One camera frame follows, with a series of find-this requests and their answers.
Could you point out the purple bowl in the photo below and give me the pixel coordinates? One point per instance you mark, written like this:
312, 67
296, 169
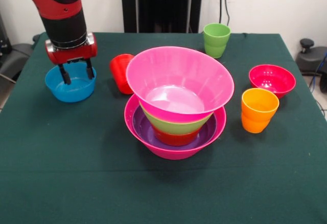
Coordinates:
143, 132

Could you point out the light green cup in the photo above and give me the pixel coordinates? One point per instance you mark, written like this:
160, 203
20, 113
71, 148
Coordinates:
217, 43

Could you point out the blue bowl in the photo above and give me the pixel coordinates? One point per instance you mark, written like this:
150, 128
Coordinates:
74, 94

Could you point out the red cup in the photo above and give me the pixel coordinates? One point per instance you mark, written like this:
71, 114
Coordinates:
120, 73

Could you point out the large pink bowl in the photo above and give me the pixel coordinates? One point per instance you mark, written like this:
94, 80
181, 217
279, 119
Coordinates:
173, 153
178, 68

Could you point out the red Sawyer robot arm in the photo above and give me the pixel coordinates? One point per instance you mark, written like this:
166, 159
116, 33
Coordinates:
64, 20

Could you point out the dark green tablecloth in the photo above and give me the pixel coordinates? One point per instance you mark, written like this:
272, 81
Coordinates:
102, 183

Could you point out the orange-red bowl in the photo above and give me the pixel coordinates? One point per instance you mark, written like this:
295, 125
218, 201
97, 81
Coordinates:
176, 139

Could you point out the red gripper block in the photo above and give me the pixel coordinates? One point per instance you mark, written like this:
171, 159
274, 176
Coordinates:
72, 54

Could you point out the small magenta bowl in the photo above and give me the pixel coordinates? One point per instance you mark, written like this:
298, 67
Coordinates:
273, 81

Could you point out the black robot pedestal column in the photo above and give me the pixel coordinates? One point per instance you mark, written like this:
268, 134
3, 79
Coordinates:
158, 4

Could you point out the light green bowl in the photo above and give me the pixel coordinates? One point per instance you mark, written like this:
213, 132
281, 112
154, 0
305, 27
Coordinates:
176, 128

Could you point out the orange cup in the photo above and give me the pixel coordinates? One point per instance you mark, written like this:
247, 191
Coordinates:
259, 114

